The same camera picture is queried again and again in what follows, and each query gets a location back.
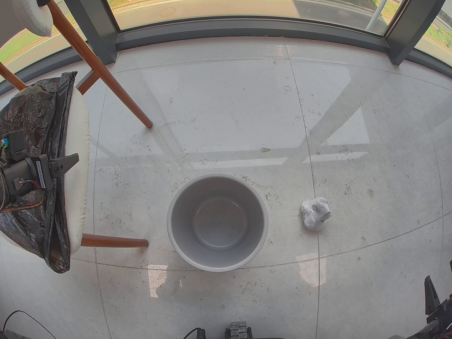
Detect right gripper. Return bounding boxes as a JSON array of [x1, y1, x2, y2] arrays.
[[424, 259, 452, 327]]

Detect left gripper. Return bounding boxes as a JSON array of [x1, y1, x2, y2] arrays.
[[0, 153, 79, 195]]

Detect black plastic bag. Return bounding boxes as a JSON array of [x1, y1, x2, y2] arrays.
[[0, 71, 78, 274]]

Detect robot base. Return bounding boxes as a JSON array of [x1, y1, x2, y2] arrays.
[[183, 319, 255, 339]]

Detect white trash bin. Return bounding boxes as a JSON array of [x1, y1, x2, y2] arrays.
[[167, 174, 269, 272]]

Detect wooden chair white cushions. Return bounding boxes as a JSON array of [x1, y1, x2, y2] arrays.
[[0, 0, 153, 258]]

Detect crumpled white paper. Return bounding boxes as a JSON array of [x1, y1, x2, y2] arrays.
[[300, 196, 333, 232]]

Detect window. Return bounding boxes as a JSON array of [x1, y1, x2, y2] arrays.
[[0, 0, 452, 96]]

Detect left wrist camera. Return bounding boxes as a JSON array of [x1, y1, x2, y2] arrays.
[[1, 131, 30, 164]]

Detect black cable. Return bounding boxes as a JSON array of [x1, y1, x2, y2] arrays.
[[0, 309, 52, 339]]

